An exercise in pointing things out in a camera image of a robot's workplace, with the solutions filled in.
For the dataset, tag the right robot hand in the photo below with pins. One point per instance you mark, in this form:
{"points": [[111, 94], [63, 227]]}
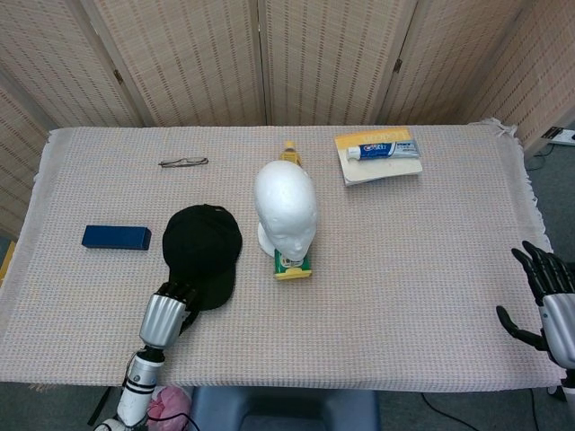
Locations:
{"points": [[554, 310]]}

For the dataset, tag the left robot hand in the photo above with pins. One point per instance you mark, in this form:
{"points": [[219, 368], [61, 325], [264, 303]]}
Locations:
{"points": [[164, 319]]}

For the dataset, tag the black baseball cap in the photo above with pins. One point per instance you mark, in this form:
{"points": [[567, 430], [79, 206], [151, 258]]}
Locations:
{"points": [[200, 251]]}

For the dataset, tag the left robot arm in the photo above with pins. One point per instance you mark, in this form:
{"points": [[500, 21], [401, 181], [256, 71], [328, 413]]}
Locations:
{"points": [[137, 386]]}

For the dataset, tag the white foam mannequin head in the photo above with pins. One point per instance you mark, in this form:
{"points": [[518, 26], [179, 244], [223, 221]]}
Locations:
{"points": [[285, 211]]}

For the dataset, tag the pink plastic bag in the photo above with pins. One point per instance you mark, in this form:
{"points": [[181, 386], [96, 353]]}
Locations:
{"points": [[173, 401]]}

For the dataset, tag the blue rectangular case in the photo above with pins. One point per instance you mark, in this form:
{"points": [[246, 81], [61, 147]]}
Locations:
{"points": [[116, 237]]}

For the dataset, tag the green yellow box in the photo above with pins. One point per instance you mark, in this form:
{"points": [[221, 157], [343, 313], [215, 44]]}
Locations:
{"points": [[292, 268]]}

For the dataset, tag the blue-grey chair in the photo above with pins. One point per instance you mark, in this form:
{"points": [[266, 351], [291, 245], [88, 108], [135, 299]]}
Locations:
{"points": [[287, 410]]}

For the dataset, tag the thin-framed eyeglasses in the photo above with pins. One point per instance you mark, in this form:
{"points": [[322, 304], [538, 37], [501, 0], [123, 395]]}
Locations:
{"points": [[183, 162]]}

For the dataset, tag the white power strip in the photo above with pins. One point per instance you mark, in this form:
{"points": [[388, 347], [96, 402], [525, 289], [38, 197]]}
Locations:
{"points": [[561, 135]]}

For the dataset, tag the woven checked tablecloth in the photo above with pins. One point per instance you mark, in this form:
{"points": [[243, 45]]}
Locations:
{"points": [[341, 323]]}

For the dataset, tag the yellow bottle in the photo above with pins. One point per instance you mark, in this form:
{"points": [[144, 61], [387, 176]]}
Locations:
{"points": [[291, 155]]}

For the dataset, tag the yellow cream book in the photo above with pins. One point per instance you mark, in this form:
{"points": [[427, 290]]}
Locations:
{"points": [[382, 170]]}

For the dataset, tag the toothpaste tube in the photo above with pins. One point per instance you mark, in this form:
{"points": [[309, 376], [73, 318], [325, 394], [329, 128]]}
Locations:
{"points": [[384, 150]]}

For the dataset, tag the folding woven screen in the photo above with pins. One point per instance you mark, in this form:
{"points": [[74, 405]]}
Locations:
{"points": [[287, 58]]}

